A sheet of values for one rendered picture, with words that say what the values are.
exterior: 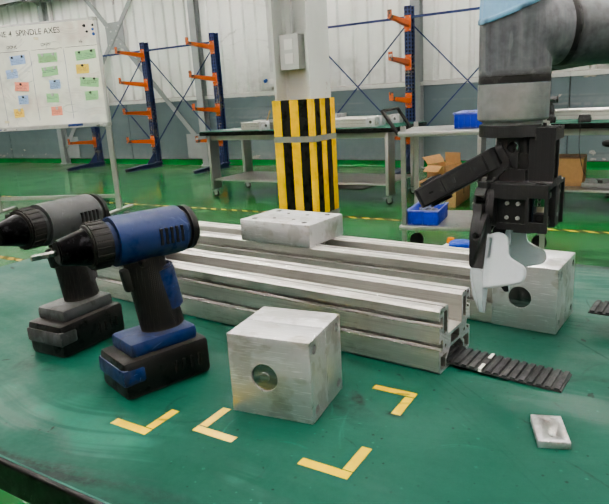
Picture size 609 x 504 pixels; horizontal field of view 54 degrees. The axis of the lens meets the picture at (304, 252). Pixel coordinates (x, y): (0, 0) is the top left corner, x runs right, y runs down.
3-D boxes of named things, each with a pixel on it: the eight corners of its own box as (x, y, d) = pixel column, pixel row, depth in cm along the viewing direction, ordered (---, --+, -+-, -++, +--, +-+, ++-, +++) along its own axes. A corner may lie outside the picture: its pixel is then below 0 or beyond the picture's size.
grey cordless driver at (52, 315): (132, 328, 95) (113, 192, 90) (22, 381, 79) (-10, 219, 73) (99, 321, 99) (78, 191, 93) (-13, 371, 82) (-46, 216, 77)
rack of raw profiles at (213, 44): (65, 171, 1133) (45, 49, 1078) (103, 165, 1207) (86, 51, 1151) (196, 174, 962) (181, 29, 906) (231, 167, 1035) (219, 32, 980)
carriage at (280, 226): (344, 248, 114) (342, 213, 112) (311, 263, 105) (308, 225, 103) (278, 240, 123) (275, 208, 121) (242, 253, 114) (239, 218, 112)
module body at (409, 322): (469, 345, 81) (469, 286, 79) (439, 375, 74) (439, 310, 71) (106, 273, 128) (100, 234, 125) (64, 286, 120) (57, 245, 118)
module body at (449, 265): (512, 303, 96) (514, 252, 94) (491, 323, 88) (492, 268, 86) (173, 252, 142) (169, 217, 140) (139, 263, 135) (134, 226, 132)
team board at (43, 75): (-20, 227, 615) (-60, 27, 566) (12, 217, 663) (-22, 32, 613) (113, 225, 584) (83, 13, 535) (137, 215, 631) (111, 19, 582)
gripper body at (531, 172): (545, 241, 63) (551, 125, 60) (466, 234, 68) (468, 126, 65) (562, 227, 69) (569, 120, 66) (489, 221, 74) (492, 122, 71)
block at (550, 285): (575, 307, 93) (579, 248, 90) (555, 335, 83) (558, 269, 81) (517, 298, 98) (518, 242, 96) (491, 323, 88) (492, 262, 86)
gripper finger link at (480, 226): (478, 267, 65) (489, 188, 65) (464, 266, 66) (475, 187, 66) (491, 271, 69) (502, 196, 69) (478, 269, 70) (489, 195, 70)
